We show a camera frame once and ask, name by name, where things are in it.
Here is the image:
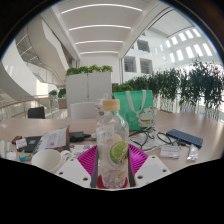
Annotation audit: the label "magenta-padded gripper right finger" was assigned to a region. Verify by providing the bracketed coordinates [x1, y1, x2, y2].
[126, 143, 173, 188]

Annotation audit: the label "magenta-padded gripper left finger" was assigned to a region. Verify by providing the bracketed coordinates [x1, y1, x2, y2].
[54, 144, 100, 189]

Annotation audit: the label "clear yellow-capped drink bottle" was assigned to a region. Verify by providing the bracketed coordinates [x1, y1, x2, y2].
[95, 98, 130, 190]

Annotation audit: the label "large clear water bottle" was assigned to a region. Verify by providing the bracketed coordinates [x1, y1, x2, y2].
[94, 98, 108, 124]

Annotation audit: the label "colourful sticker sheet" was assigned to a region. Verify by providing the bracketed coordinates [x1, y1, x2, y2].
[69, 143, 96, 159]

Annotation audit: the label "white packet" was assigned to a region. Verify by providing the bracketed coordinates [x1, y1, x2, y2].
[159, 144, 181, 160]

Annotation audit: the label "white cup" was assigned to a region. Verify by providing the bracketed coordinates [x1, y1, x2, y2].
[30, 148, 73, 174]

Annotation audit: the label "flat round red coaster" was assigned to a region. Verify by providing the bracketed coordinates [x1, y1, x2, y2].
[96, 174, 129, 190]

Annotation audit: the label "black power adapter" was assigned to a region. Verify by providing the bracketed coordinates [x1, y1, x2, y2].
[68, 131, 86, 143]

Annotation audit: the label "open printed booklet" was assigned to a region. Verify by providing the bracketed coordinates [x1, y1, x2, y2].
[33, 125, 71, 154]

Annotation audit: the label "small clear plastic packet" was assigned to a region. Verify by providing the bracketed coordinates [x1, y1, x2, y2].
[186, 143, 200, 162]

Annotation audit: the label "dark blue keyboard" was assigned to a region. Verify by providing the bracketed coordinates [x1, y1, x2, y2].
[165, 128, 204, 149]

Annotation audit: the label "black notebook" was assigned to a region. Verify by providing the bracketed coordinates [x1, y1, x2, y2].
[23, 135, 43, 154]

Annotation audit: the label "teal marker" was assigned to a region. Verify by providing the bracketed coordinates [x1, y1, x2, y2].
[18, 153, 33, 163]

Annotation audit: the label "white card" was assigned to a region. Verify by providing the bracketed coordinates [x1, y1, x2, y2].
[14, 137, 28, 150]

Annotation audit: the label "white chair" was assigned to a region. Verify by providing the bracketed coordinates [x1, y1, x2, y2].
[69, 101, 99, 120]

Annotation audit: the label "white computer mouse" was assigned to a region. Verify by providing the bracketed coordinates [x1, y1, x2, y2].
[5, 151, 18, 161]

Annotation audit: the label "small red black box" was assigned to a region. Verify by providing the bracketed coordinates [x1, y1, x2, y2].
[11, 134, 23, 145]

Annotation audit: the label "green tote bag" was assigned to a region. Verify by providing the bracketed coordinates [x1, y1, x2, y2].
[113, 89, 156, 132]

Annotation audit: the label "black chair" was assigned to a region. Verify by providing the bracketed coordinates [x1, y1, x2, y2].
[27, 106, 46, 120]

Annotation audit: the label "white cabinet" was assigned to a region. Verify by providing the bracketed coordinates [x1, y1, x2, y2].
[65, 71, 113, 118]

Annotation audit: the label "glass railing with wooden handrail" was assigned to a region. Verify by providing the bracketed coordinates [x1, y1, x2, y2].
[0, 95, 51, 121]

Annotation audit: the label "row of green trees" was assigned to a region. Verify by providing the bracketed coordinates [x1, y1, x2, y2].
[128, 58, 224, 118]

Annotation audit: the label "green plants on cabinet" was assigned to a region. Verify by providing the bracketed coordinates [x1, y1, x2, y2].
[65, 64, 114, 76]

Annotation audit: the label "ceiling light strips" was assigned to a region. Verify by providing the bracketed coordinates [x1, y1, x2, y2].
[60, 3, 144, 56]

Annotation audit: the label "tangled black cables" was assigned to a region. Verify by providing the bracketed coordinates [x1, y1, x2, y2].
[128, 126, 183, 151]

